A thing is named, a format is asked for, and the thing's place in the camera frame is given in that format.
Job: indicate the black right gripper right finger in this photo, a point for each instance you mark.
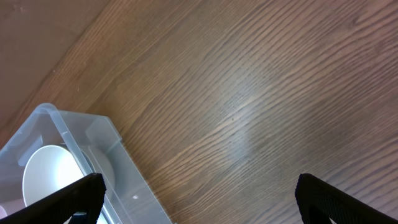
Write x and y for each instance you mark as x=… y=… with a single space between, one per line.
x=320 y=202

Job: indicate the beige bowl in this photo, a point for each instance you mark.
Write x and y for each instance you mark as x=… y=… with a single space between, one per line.
x=53 y=167

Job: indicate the clear plastic storage bin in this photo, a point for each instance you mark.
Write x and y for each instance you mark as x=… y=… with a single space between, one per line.
x=133 y=200

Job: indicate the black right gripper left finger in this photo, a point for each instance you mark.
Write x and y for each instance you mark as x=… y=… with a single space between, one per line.
x=80 y=202

